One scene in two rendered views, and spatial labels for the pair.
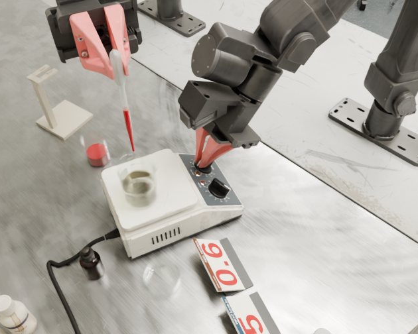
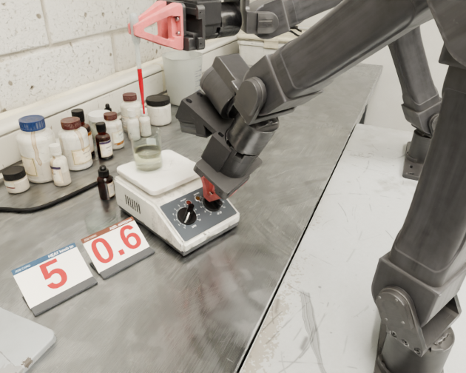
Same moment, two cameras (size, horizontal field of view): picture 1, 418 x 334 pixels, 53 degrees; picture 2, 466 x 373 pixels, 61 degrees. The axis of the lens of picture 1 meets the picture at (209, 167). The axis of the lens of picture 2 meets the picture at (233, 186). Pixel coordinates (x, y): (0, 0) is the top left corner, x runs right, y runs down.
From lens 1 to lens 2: 64 cm
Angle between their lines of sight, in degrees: 55
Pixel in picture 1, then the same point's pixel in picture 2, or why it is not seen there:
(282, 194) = (225, 281)
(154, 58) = (350, 167)
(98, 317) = (70, 206)
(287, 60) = (241, 102)
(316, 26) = (269, 77)
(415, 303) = not seen: outside the picture
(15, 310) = (56, 158)
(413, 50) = (419, 218)
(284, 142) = (306, 271)
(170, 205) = (143, 180)
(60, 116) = not seen: hidden behind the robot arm
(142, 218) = (127, 172)
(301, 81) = not seen: hidden behind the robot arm
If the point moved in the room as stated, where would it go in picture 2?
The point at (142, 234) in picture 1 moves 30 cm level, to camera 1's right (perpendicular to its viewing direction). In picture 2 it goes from (120, 184) to (149, 308)
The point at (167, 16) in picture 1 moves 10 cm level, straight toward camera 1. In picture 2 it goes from (410, 155) to (378, 163)
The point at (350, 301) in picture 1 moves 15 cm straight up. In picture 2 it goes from (92, 363) to (67, 266)
